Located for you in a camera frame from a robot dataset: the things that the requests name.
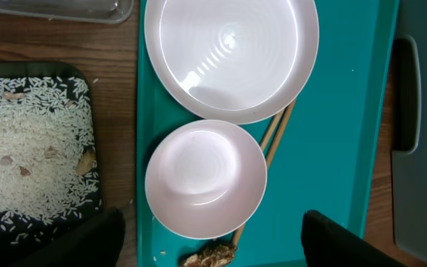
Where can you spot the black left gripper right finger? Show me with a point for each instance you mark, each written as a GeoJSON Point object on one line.
{"type": "Point", "coordinates": [326, 243]}

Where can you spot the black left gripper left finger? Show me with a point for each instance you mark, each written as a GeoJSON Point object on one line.
{"type": "Point", "coordinates": [97, 242]}

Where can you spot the pile of white rice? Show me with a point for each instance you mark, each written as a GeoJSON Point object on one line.
{"type": "Point", "coordinates": [32, 152]}

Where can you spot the pink bowl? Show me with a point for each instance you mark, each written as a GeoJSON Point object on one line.
{"type": "Point", "coordinates": [206, 179]}

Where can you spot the black food waste tray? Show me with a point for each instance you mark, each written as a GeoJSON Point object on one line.
{"type": "Point", "coordinates": [32, 241]}

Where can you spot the grey dishwasher rack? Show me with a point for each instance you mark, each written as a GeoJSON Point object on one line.
{"type": "Point", "coordinates": [409, 157]}

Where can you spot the wooden chopstick right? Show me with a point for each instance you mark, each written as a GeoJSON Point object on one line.
{"type": "Point", "coordinates": [277, 135]}

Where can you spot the wooden chopstick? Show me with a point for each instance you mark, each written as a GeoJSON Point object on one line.
{"type": "Point", "coordinates": [277, 135]}
{"type": "Point", "coordinates": [270, 130]}

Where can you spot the teal serving tray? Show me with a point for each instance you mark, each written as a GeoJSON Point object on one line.
{"type": "Point", "coordinates": [325, 159]}

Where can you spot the brown food scrap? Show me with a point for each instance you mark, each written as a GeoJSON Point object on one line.
{"type": "Point", "coordinates": [213, 255]}

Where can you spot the wooden chopstick left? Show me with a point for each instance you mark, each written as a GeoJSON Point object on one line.
{"type": "Point", "coordinates": [270, 130]}

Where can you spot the large white plate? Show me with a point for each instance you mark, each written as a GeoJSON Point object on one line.
{"type": "Point", "coordinates": [240, 61]}

